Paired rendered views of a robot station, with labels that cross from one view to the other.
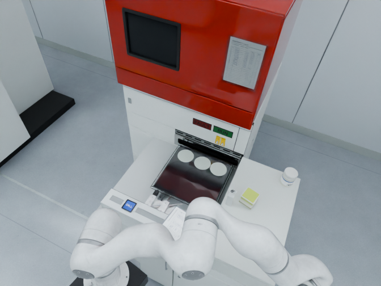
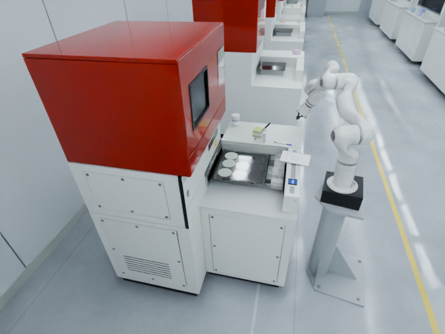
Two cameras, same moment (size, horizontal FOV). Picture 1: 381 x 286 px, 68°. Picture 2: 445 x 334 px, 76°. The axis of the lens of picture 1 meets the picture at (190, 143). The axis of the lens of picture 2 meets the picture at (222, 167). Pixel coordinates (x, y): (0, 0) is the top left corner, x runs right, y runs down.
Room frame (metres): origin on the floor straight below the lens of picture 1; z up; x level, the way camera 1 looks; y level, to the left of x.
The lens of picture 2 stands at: (1.29, 1.62, 2.13)
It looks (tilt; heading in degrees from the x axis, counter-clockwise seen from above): 36 degrees down; 264
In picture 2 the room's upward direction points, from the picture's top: 2 degrees counter-clockwise
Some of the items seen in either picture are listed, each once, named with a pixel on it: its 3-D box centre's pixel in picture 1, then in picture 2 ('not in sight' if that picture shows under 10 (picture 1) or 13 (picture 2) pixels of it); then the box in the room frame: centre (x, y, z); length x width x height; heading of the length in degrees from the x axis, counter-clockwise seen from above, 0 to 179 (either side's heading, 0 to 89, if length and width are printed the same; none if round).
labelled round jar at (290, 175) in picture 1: (288, 177); (235, 119); (0.92, -0.55, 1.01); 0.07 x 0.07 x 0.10
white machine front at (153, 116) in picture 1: (182, 125); (204, 163); (1.23, 0.06, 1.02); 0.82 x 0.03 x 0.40; 69
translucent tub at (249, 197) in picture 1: (249, 198); (258, 132); (0.77, -0.33, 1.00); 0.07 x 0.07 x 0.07; 55
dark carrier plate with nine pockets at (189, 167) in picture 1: (194, 175); (242, 165); (0.95, -0.04, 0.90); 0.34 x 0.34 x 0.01; 69
